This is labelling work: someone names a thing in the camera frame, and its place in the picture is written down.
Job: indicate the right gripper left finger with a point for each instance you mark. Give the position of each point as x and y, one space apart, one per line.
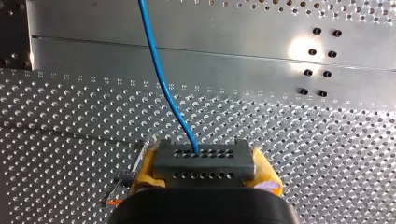
145 177

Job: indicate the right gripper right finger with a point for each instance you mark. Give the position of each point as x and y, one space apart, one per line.
264 177

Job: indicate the metal post with orange clip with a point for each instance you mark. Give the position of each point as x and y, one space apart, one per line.
124 182

